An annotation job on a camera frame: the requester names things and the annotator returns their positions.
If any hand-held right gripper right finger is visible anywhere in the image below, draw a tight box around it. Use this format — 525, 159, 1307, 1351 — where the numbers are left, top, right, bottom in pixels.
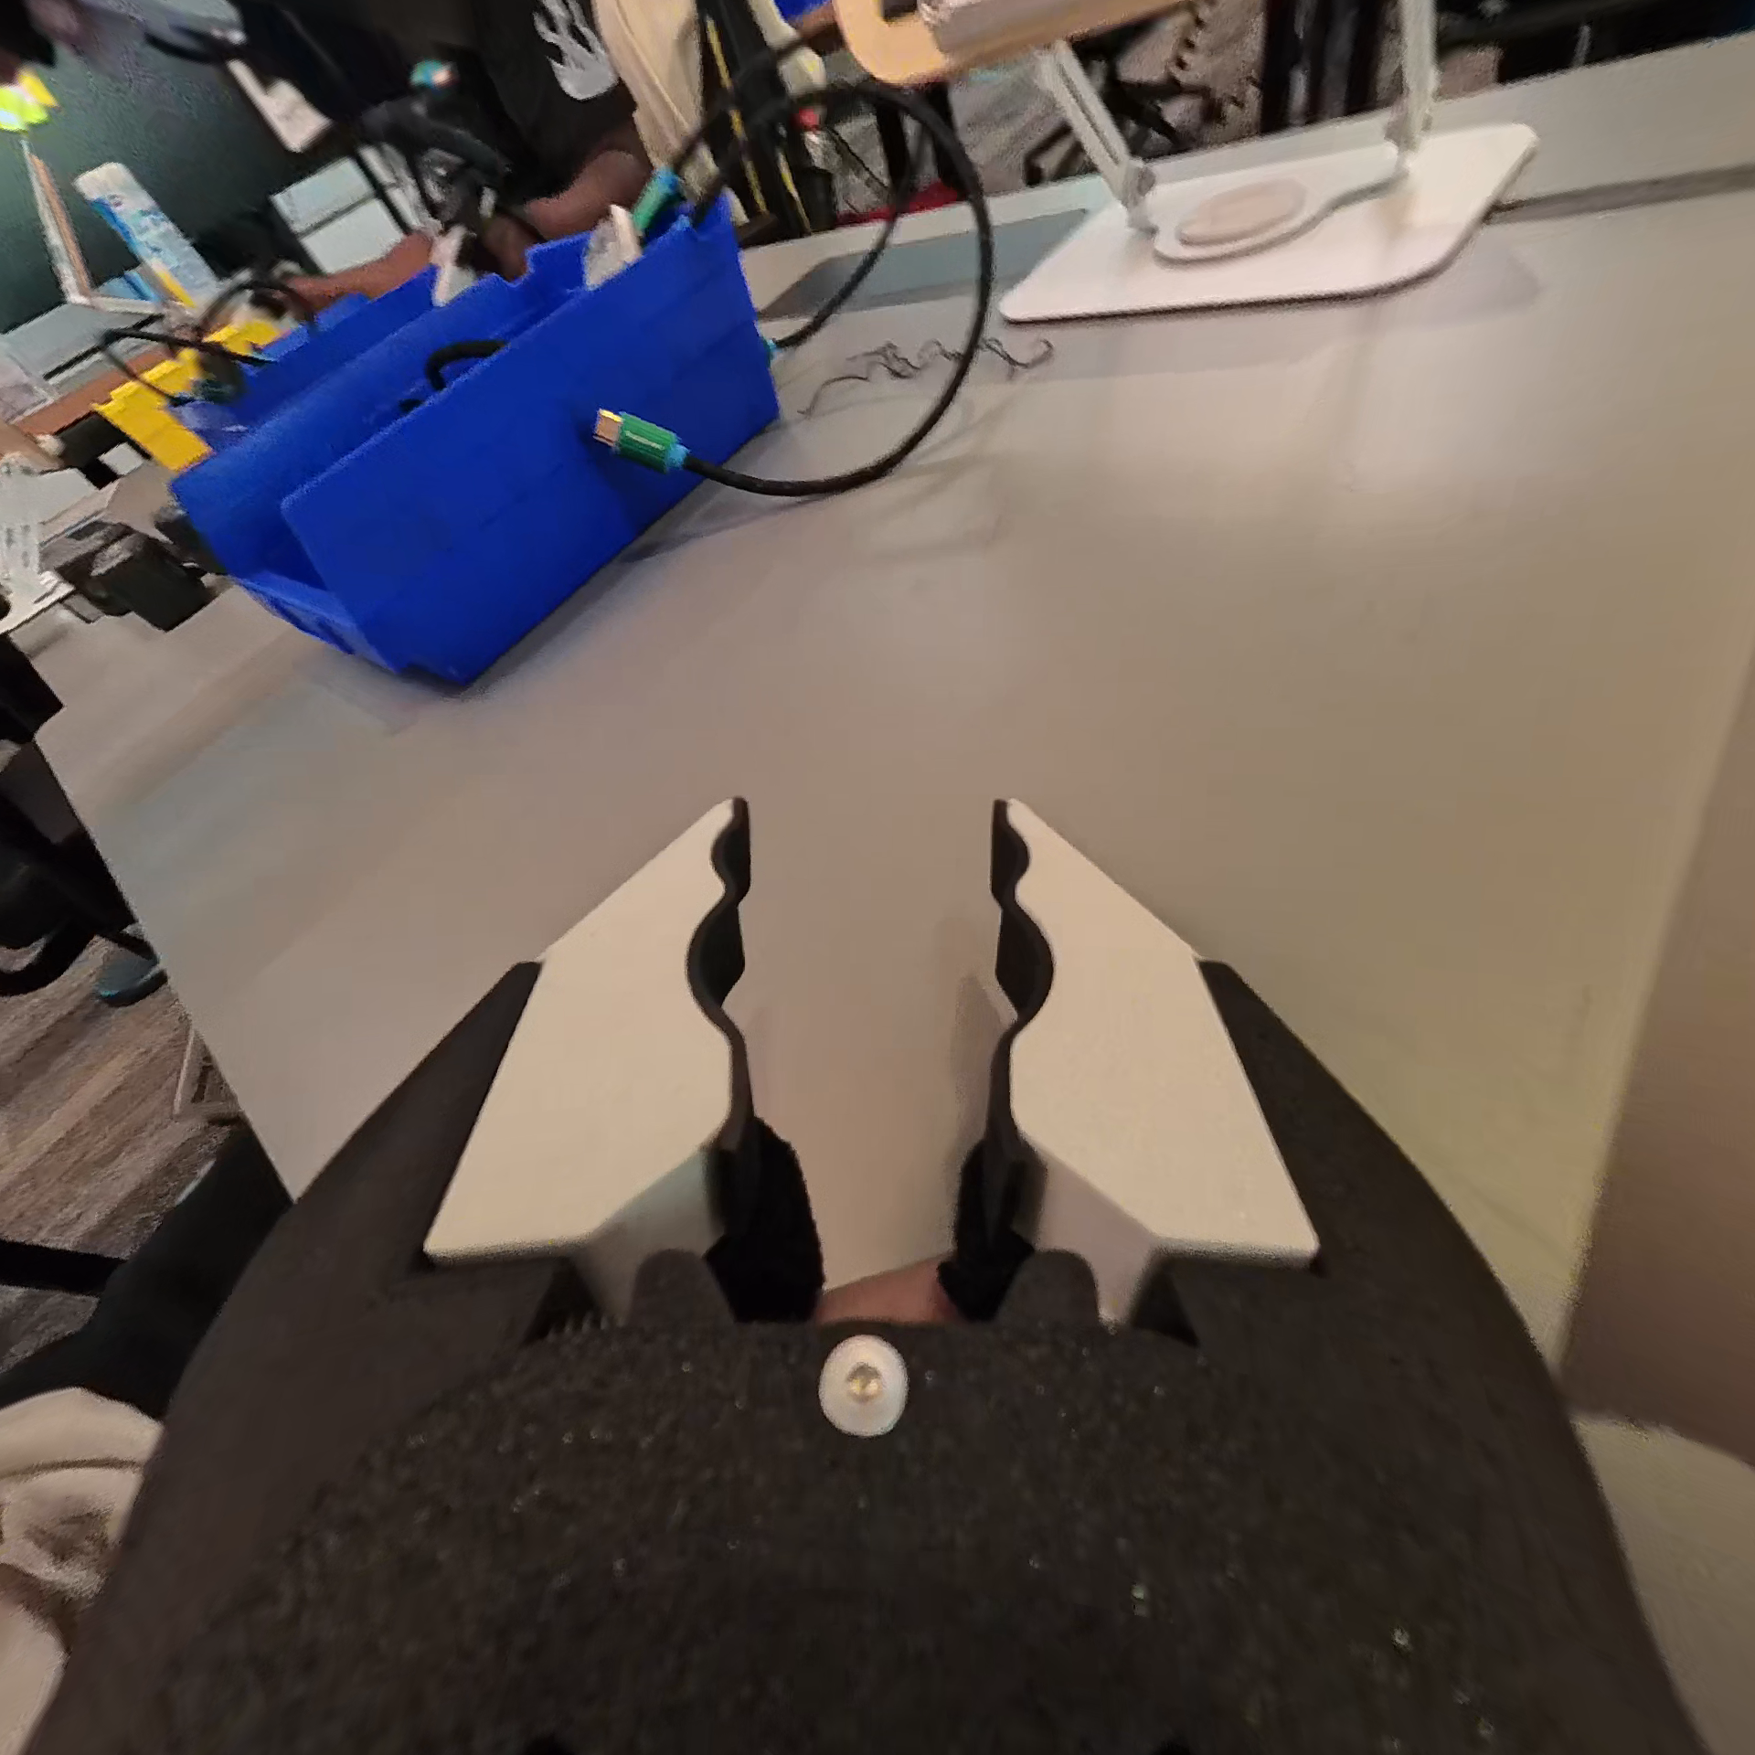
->
938, 799, 1322, 1325

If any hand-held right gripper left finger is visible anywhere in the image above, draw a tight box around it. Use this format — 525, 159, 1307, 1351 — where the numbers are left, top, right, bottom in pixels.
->
422, 797, 825, 1325

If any blue plastic bin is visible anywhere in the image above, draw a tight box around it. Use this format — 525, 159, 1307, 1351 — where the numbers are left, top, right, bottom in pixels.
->
170, 205, 781, 687

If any yellow plastic bin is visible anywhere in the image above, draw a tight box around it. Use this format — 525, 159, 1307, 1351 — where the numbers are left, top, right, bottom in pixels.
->
95, 322, 276, 468

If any white folding stand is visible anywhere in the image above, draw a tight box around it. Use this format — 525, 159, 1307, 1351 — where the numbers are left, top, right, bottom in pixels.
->
1000, 0, 1541, 324

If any tangled thin black wire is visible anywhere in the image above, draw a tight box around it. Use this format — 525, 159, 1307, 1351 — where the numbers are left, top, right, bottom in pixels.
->
795, 335, 1051, 413

